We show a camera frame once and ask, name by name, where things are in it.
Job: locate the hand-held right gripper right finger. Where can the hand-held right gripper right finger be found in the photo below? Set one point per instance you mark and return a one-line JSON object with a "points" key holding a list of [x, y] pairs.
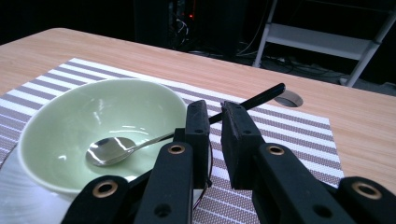
{"points": [[241, 146]]}

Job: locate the pale green ceramic bowl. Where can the pale green ceramic bowl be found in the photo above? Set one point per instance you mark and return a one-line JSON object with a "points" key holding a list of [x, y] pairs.
{"points": [[62, 124]]}

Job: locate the white metal stand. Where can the white metal stand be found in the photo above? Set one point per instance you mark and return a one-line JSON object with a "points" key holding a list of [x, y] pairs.
{"points": [[311, 40]]}

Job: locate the brown white striped placemat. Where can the brown white striped placemat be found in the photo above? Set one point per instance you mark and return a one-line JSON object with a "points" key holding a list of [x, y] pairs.
{"points": [[280, 130]]}

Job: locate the white plate with dark rim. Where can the white plate with dark rim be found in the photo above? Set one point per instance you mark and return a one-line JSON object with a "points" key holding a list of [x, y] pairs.
{"points": [[18, 199]]}

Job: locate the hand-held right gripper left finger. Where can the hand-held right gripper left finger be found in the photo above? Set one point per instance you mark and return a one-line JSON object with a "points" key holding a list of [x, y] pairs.
{"points": [[200, 140]]}

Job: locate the dark equipment rack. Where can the dark equipment rack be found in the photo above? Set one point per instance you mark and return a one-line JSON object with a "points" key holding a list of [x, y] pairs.
{"points": [[218, 25]]}

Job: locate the grey round table grommet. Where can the grey round table grommet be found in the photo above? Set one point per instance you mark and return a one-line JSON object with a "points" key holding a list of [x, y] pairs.
{"points": [[289, 99]]}

